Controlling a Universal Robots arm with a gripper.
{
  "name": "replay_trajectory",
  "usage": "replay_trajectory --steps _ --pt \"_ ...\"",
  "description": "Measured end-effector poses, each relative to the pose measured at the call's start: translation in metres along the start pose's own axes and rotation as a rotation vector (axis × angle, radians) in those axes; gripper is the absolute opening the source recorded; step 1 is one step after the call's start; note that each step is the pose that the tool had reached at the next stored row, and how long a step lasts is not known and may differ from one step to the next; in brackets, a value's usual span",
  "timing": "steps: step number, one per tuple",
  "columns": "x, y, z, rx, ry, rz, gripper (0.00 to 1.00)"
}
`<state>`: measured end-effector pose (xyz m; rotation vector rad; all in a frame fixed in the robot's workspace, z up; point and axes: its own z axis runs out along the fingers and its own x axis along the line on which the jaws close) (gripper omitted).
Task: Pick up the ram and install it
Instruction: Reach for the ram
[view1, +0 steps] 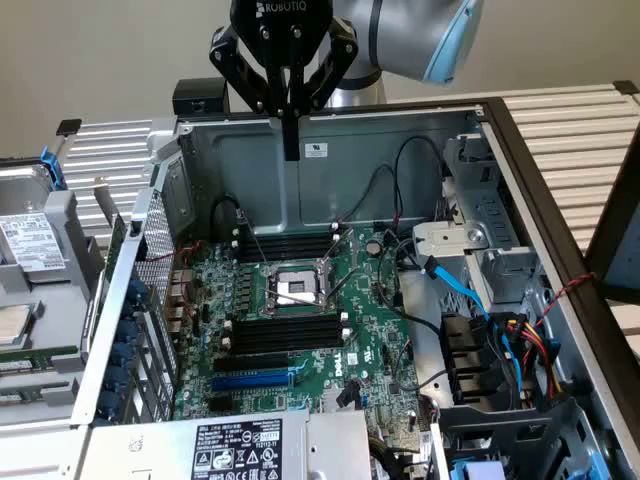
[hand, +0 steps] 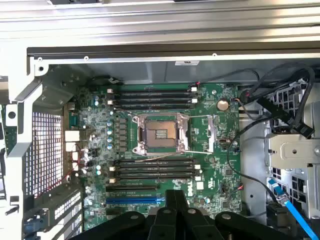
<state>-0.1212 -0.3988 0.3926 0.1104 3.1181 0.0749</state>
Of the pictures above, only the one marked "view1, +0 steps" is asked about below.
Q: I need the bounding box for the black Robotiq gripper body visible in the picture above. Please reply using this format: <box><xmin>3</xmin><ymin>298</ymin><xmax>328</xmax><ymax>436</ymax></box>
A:
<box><xmin>229</xmin><ymin>0</ymin><xmax>334</xmax><ymax>70</ymax></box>

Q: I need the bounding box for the green RAM stick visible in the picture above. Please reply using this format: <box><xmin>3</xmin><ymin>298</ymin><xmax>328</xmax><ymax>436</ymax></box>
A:
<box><xmin>0</xmin><ymin>349</ymin><xmax>57</xmax><ymax>375</ymax></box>
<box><xmin>0</xmin><ymin>387</ymin><xmax>54</xmax><ymax>406</ymax></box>

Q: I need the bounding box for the black box device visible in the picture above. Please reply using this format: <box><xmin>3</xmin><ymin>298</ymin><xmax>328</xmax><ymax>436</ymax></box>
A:
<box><xmin>172</xmin><ymin>78</ymin><xmax>232</xmax><ymax>116</ymax></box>

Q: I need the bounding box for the open grey PC case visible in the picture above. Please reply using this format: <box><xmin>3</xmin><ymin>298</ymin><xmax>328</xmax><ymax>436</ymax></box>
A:
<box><xmin>69</xmin><ymin>96</ymin><xmax>640</xmax><ymax>480</ymax></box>

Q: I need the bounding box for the green graphics card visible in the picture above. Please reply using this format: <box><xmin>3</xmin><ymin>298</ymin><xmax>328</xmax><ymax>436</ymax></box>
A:
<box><xmin>91</xmin><ymin>174</ymin><xmax>129</xmax><ymax>326</ymax></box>

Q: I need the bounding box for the silver disk bay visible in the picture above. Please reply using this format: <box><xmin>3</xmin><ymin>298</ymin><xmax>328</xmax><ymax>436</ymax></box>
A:
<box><xmin>412</xmin><ymin>133</ymin><xmax>541</xmax><ymax>314</ymax></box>

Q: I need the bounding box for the CPU socket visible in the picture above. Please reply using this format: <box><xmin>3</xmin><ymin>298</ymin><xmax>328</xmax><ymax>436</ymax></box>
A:
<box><xmin>259</xmin><ymin>257</ymin><xmax>336</xmax><ymax>319</ymax></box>

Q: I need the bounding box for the green Dell motherboard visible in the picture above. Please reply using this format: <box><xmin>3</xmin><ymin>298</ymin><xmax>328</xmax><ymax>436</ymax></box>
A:
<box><xmin>172</xmin><ymin>224</ymin><xmax>421</xmax><ymax>436</ymax></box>

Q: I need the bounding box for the silver hard disk with label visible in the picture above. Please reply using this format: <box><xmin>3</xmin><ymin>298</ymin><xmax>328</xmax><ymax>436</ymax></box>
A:
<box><xmin>0</xmin><ymin>164</ymin><xmax>69</xmax><ymax>275</ymax></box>

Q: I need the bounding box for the long black expansion slot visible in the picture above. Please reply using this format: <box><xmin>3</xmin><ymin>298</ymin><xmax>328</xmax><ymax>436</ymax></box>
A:
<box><xmin>213</xmin><ymin>351</ymin><xmax>290</xmax><ymax>375</ymax></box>

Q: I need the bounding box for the grey parts rack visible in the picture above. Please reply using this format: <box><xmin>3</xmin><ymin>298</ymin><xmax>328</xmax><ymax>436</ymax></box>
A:
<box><xmin>0</xmin><ymin>189</ymin><xmax>104</xmax><ymax>436</ymax></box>

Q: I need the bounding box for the blue expansion slot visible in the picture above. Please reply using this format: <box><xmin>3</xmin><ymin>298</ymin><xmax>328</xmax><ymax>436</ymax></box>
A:
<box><xmin>209</xmin><ymin>372</ymin><xmax>294</xmax><ymax>394</ymax></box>

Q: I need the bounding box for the black framed side panel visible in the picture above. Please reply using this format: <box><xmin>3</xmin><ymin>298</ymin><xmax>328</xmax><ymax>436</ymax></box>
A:
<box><xmin>583</xmin><ymin>142</ymin><xmax>640</xmax><ymax>304</ymax></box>

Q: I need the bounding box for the silver CPU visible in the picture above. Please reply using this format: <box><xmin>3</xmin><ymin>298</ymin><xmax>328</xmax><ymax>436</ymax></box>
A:
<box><xmin>0</xmin><ymin>303</ymin><xmax>35</xmax><ymax>347</ymax></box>

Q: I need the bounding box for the silver chipset heatsink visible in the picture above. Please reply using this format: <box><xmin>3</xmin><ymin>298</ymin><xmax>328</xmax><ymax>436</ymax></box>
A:
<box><xmin>321</xmin><ymin>387</ymin><xmax>362</xmax><ymax>414</ymax></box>

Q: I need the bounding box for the silver power supply with label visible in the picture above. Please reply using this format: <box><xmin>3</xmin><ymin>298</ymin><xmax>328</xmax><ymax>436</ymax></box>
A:
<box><xmin>82</xmin><ymin>408</ymin><xmax>374</xmax><ymax>480</ymax></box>

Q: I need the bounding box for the blue drive caddy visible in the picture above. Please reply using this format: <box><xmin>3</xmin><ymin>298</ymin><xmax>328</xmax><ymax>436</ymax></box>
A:
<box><xmin>449</xmin><ymin>459</ymin><xmax>511</xmax><ymax>480</ymax></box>

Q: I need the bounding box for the black wire loop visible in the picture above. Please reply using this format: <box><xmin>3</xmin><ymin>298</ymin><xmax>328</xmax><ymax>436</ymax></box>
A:
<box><xmin>392</xmin><ymin>135</ymin><xmax>447</xmax><ymax>221</ymax></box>

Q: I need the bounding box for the thin black wire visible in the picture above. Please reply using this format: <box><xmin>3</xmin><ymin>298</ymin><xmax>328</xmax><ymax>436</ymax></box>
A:
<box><xmin>337</xmin><ymin>164</ymin><xmax>401</xmax><ymax>226</ymax></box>

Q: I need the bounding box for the short black wire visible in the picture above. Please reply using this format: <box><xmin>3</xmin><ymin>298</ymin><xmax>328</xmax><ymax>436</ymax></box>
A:
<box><xmin>212</xmin><ymin>195</ymin><xmax>244</xmax><ymax>236</ymax></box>

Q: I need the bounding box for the thin red wire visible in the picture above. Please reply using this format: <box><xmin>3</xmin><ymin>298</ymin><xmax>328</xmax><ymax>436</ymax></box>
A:
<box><xmin>135</xmin><ymin>241</ymin><xmax>205</xmax><ymax>265</ymax></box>

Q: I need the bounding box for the blue disk rail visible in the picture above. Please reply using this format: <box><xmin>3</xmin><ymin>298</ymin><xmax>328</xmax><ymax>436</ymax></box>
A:
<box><xmin>38</xmin><ymin>146</ymin><xmax>68</xmax><ymax>192</ymax></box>

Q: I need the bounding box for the blue SATA wire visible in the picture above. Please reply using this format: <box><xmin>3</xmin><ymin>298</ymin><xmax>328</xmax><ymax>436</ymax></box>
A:
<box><xmin>421</xmin><ymin>253</ymin><xmax>526</xmax><ymax>401</ymax></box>

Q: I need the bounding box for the thick black wire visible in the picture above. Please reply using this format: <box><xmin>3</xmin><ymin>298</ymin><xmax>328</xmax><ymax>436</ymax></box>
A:
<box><xmin>377</xmin><ymin>234</ymin><xmax>446</xmax><ymax>336</ymax></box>

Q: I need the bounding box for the red black twisted wire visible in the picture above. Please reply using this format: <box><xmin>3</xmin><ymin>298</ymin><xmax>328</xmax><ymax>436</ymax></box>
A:
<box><xmin>541</xmin><ymin>271</ymin><xmax>600</xmax><ymax>321</ymax></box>

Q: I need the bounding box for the yellow red power wire bundle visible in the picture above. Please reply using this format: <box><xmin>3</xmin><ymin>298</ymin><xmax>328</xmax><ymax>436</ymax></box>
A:
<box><xmin>502</xmin><ymin>312</ymin><xmax>564</xmax><ymax>401</ymax></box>

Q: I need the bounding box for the power supply wire bundle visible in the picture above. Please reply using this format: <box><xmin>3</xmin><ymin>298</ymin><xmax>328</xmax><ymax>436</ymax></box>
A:
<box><xmin>368</xmin><ymin>433</ymin><xmax>434</xmax><ymax>480</ymax></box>

